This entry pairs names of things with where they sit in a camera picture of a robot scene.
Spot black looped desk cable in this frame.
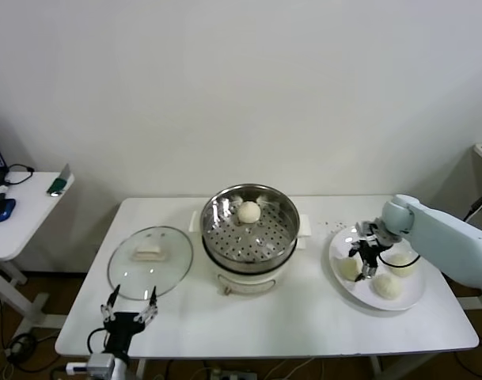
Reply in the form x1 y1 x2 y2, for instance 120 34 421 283
5 164 36 187

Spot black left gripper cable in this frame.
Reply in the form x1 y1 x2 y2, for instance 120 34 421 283
86 327 108 356

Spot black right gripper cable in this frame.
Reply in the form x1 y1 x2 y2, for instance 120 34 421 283
377 251 423 270

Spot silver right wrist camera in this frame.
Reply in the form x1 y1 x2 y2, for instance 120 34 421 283
355 219 402 249

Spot white steamed baozi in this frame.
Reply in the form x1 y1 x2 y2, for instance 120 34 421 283
385 253 419 278
236 200 262 226
373 273 404 300
334 256 362 282

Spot blue computer mouse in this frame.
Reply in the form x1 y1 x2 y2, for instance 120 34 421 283
0 197 18 222

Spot round glass pot lid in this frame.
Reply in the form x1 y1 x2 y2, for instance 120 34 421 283
107 225 195 298

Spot white table foot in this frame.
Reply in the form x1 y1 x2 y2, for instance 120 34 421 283
460 292 482 314

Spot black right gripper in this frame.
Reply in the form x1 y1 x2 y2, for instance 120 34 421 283
348 238 381 283

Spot perforated steel steamer basket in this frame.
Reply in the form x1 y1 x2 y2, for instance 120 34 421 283
200 182 301 276

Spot white electric cooker base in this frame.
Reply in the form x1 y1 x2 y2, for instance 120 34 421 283
188 209 315 297

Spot black floor cable bundle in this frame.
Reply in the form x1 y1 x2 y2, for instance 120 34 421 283
5 334 38 373

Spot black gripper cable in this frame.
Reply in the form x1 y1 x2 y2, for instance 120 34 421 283
377 251 423 270
86 327 108 356

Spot green handled scraper tool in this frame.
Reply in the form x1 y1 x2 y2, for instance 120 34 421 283
46 163 75 198

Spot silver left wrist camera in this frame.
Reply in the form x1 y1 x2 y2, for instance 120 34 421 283
65 353 117 378

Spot white oval plate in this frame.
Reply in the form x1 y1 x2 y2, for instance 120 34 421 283
328 225 427 312

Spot power strip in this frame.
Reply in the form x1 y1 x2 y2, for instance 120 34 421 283
208 367 258 380

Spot black hanging cable with plug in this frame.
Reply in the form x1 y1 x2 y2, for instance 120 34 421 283
464 188 482 222

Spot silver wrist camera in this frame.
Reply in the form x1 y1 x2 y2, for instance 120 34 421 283
65 353 117 378
355 219 402 249

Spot white side table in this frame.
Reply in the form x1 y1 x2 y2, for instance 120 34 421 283
0 170 76 329

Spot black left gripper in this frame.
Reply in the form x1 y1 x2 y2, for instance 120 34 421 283
101 284 159 360

